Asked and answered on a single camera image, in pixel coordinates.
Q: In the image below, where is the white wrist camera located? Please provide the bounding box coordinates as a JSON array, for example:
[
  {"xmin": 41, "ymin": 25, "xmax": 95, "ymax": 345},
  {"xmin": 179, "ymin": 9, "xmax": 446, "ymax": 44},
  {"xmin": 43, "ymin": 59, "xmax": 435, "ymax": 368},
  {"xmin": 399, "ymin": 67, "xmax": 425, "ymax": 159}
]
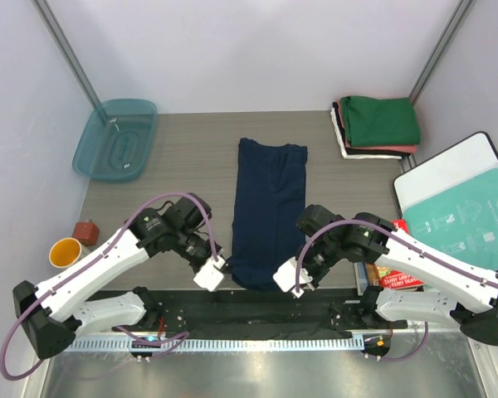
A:
[
  {"xmin": 193, "ymin": 255, "xmax": 226, "ymax": 292},
  {"xmin": 273, "ymin": 257, "xmax": 315, "ymax": 299}
]

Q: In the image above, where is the navy blue t shirt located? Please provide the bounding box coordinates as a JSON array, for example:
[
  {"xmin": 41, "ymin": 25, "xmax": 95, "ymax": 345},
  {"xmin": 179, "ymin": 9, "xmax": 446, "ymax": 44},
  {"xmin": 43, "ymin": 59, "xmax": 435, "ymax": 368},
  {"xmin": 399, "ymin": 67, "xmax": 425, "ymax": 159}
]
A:
[{"xmin": 227, "ymin": 138, "xmax": 308, "ymax": 291}]

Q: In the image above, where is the white folded t shirt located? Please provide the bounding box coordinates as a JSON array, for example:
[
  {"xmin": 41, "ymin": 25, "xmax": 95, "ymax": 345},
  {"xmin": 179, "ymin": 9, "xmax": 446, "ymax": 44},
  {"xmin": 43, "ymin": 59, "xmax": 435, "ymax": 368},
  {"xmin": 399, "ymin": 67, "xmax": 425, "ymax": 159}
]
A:
[{"xmin": 330, "ymin": 109, "xmax": 402, "ymax": 160}]

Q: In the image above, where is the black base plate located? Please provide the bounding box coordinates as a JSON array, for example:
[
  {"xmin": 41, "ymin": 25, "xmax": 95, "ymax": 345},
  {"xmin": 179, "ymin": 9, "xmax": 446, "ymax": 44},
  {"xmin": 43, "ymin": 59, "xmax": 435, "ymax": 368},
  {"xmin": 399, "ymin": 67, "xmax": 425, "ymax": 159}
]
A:
[{"xmin": 107, "ymin": 289, "xmax": 408, "ymax": 332}]

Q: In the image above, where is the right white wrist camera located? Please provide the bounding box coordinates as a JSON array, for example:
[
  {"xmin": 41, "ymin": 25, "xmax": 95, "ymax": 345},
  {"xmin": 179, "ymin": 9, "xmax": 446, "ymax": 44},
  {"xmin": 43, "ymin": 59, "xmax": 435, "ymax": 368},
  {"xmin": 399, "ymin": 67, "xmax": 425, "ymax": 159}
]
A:
[{"xmin": 273, "ymin": 257, "xmax": 315, "ymax": 299}]

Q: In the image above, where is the aluminium rail frame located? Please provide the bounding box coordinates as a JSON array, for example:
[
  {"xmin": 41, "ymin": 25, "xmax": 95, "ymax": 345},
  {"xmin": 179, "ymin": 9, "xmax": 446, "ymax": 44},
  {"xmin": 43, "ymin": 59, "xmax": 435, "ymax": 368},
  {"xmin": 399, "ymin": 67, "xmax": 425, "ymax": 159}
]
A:
[{"xmin": 24, "ymin": 321, "xmax": 498, "ymax": 397}]

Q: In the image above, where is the red brown block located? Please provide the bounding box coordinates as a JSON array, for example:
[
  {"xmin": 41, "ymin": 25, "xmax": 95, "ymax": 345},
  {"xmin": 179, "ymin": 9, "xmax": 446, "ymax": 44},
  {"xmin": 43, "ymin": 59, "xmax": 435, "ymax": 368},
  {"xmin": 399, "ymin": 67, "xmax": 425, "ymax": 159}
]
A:
[{"xmin": 71, "ymin": 221, "xmax": 100, "ymax": 246}]

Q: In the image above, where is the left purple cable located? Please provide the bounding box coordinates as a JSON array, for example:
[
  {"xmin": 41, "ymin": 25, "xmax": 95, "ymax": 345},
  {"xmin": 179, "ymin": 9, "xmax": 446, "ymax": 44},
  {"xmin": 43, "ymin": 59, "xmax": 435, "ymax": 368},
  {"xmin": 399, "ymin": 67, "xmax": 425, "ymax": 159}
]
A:
[{"xmin": 0, "ymin": 191, "xmax": 226, "ymax": 381}]

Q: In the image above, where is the white orange mug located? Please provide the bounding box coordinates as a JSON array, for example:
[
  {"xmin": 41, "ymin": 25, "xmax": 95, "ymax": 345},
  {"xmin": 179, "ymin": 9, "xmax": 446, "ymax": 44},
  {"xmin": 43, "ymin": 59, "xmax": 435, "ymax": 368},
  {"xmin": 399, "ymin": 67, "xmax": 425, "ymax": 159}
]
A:
[{"xmin": 48, "ymin": 237, "xmax": 90, "ymax": 269}]

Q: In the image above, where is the white board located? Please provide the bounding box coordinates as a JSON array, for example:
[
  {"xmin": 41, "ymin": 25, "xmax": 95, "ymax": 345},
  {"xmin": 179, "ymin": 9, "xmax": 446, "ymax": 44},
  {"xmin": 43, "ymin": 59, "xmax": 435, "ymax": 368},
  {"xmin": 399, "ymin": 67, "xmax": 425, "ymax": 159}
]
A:
[{"xmin": 393, "ymin": 132, "xmax": 498, "ymax": 218}]

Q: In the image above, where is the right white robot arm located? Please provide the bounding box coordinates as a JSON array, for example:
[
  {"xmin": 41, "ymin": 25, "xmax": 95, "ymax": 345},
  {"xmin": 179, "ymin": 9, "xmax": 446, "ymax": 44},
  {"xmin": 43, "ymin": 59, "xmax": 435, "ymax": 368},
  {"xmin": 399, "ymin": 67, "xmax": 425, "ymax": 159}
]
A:
[{"xmin": 293, "ymin": 205, "xmax": 498, "ymax": 347}]

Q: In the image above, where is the pink folded t shirt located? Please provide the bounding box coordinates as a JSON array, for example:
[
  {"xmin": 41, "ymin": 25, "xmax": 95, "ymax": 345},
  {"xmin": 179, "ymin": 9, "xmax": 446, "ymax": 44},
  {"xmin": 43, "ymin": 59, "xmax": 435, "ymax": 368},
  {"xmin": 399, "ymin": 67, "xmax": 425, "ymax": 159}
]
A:
[{"xmin": 344, "ymin": 139, "xmax": 417, "ymax": 156}]

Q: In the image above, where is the green folded t shirt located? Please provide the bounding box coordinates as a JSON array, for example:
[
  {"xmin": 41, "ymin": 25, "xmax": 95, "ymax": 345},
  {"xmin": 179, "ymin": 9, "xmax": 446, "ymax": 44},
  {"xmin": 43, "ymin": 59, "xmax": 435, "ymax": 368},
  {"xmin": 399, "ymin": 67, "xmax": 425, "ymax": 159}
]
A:
[{"xmin": 339, "ymin": 95, "xmax": 421, "ymax": 148}]

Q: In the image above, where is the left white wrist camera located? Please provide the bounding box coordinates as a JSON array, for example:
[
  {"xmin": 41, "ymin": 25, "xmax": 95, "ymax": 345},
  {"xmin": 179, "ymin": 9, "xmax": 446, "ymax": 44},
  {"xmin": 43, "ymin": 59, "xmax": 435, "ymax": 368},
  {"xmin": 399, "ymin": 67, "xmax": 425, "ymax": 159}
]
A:
[{"xmin": 193, "ymin": 255, "xmax": 226, "ymax": 292}]

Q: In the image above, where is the red treehouse book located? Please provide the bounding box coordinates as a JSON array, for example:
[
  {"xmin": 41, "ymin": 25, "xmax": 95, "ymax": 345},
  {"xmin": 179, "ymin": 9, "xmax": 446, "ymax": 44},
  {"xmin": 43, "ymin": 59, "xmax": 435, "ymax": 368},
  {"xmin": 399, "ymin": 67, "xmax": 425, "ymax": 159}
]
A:
[{"xmin": 373, "ymin": 219, "xmax": 426, "ymax": 291}]

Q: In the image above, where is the teal plastic bin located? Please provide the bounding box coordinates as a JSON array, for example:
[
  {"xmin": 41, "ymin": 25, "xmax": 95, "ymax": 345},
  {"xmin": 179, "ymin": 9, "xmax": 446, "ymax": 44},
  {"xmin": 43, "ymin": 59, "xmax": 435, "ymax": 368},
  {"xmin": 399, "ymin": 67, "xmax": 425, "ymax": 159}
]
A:
[{"xmin": 72, "ymin": 99, "xmax": 158, "ymax": 182}]

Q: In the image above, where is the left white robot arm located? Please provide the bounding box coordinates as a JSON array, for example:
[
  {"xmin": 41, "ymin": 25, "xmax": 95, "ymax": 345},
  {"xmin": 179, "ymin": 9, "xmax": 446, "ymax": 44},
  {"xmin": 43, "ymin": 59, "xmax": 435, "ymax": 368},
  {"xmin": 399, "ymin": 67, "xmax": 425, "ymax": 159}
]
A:
[{"xmin": 12, "ymin": 193, "xmax": 226, "ymax": 360}]

